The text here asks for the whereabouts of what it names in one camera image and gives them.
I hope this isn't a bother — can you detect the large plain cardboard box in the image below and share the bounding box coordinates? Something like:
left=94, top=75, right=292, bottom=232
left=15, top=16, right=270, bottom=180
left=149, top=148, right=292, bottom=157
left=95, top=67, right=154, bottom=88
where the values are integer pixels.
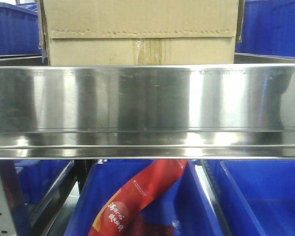
left=38, top=0, right=244, bottom=66

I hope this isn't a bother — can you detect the blue bin lower middle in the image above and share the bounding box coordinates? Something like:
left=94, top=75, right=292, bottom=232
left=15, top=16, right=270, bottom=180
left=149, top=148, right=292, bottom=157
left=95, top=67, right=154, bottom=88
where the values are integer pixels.
left=64, top=159, right=223, bottom=236

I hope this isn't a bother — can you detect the blue bin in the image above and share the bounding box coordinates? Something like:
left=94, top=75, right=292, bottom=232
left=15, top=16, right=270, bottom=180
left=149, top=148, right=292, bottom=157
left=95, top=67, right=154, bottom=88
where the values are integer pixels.
left=14, top=159, right=70, bottom=204
left=205, top=160, right=295, bottom=236
left=0, top=1, right=41, bottom=56
left=64, top=159, right=223, bottom=236
left=236, top=0, right=295, bottom=58

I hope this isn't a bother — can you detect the red snack bag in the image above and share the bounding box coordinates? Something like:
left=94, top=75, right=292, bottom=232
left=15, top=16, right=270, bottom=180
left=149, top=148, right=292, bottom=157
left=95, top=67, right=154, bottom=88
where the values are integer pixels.
left=88, top=159, right=188, bottom=236

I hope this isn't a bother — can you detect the blue bin lower left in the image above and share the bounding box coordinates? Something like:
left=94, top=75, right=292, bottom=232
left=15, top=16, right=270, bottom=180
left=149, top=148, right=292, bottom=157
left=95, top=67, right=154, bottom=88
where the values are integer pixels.
left=14, top=159, right=70, bottom=204

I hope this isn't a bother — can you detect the blue bin lower right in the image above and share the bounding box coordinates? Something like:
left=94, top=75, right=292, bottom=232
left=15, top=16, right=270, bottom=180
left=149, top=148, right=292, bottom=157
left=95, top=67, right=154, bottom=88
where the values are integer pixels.
left=205, top=160, right=295, bottom=236

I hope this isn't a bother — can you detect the blue bin upper right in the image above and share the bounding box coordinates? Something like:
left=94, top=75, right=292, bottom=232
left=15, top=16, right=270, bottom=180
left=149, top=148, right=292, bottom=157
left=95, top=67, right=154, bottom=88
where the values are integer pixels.
left=236, top=0, right=295, bottom=58

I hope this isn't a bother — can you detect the blue bin upper left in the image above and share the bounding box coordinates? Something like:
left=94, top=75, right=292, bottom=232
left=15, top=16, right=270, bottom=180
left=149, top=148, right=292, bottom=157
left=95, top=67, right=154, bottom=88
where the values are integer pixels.
left=0, top=1, right=41, bottom=56

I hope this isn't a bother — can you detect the stainless steel shelf rail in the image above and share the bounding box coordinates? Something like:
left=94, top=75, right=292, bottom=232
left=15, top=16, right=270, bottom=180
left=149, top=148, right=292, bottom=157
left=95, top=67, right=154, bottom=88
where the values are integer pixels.
left=0, top=64, right=295, bottom=159

